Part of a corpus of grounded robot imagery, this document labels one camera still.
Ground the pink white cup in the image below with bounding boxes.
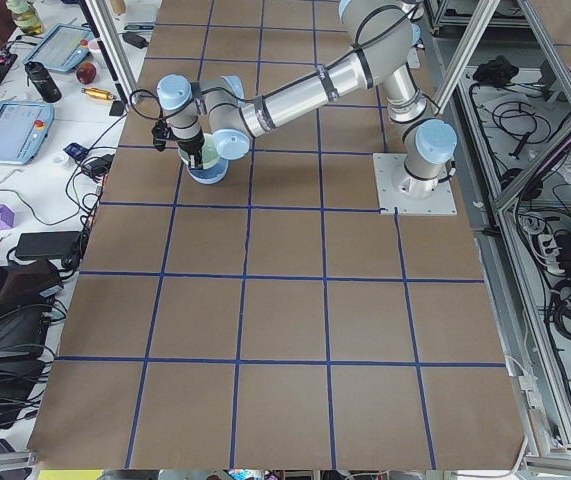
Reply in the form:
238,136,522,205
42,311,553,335
88,39,102,56

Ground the black water bottle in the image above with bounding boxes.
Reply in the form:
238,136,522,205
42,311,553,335
25,61,62,103

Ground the upper teach pendant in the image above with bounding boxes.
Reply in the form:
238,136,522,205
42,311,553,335
23,23,94,73

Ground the yellow cylinder tool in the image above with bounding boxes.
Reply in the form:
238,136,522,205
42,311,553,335
81,88,116,101

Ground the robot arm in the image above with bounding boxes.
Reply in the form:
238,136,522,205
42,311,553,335
152,1,457,199

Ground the red apple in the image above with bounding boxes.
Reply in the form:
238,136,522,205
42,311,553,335
76,62,97,85

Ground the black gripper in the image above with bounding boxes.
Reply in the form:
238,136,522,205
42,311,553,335
177,135,205,170

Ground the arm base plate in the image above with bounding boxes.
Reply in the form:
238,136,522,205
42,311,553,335
373,153,457,216

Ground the green bowl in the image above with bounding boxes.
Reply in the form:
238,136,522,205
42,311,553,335
200,133,220,169

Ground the lower teach pendant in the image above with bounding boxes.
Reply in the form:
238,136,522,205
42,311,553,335
0,101,54,165

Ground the aluminium frame post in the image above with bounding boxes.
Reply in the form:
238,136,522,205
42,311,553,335
79,0,138,105

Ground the blue bowl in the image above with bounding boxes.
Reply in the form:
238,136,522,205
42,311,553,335
188,161,229,185

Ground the black phone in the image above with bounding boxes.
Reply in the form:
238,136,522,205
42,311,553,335
109,100,125,117

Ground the black power adapter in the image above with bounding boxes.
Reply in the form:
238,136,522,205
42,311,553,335
122,31,149,49

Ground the teach pendant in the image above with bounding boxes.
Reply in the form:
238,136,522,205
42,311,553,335
0,101,54,165
23,23,94,73

